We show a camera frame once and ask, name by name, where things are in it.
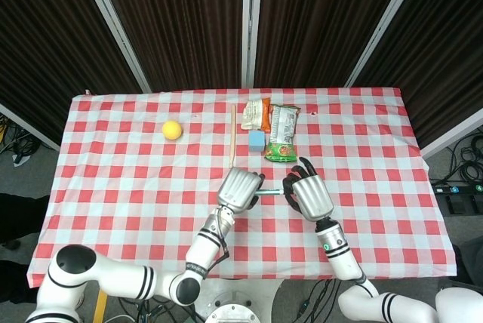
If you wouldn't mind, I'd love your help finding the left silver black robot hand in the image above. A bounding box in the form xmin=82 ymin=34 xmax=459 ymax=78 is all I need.
xmin=216 ymin=167 xmax=266 ymax=214

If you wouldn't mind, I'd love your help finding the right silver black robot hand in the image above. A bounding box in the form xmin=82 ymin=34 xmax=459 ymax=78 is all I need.
xmin=282 ymin=156 xmax=337 ymax=223

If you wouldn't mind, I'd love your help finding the light blue cube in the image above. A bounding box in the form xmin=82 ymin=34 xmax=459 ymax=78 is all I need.
xmin=248 ymin=130 xmax=266 ymax=155

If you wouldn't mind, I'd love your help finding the wooden stick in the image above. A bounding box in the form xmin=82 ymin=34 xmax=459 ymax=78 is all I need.
xmin=229 ymin=104 xmax=238 ymax=169

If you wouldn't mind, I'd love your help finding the green silver snack packet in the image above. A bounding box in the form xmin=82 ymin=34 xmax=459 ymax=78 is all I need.
xmin=263 ymin=104 xmax=302 ymax=164

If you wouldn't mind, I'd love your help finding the white orange snack packet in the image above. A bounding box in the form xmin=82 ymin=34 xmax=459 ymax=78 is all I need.
xmin=240 ymin=97 xmax=272 ymax=134

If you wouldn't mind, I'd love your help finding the yellow ball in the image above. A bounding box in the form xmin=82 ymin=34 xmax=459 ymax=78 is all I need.
xmin=162 ymin=120 xmax=185 ymax=142

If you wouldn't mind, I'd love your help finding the white robot torso base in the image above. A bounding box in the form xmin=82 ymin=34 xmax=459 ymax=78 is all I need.
xmin=205 ymin=278 xmax=285 ymax=323

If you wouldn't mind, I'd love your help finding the red white checkered tablecloth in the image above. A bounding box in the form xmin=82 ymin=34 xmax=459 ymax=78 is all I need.
xmin=26 ymin=87 xmax=458 ymax=289

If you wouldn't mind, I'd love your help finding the dark ribbed partition panel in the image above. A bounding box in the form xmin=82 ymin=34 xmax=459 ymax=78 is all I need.
xmin=345 ymin=0 xmax=483 ymax=158
xmin=75 ymin=0 xmax=253 ymax=94
xmin=251 ymin=0 xmax=420 ymax=90
xmin=0 ymin=0 xmax=152 ymax=152

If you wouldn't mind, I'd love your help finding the black bag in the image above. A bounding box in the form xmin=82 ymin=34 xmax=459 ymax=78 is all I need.
xmin=0 ymin=192 xmax=51 ymax=251

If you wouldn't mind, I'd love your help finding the black cable bundle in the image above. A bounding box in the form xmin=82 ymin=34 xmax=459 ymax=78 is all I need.
xmin=115 ymin=292 xmax=207 ymax=323
xmin=429 ymin=126 xmax=483 ymax=185
xmin=0 ymin=111 xmax=52 ymax=168
xmin=292 ymin=279 xmax=343 ymax=323

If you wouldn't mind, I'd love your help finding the yellow post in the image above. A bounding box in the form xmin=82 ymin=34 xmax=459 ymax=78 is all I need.
xmin=92 ymin=288 xmax=109 ymax=323

